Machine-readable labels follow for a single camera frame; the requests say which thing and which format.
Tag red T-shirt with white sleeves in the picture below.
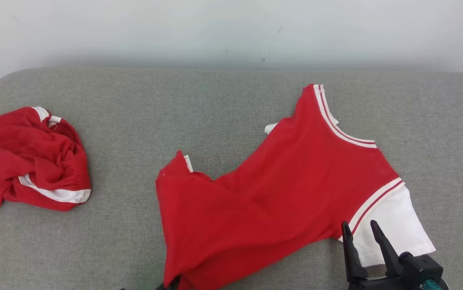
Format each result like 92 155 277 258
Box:
155 84 436 290

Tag red shorts with white stripe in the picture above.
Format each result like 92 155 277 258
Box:
0 106 91 222

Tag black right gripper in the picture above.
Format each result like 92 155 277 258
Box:
341 220 425 290

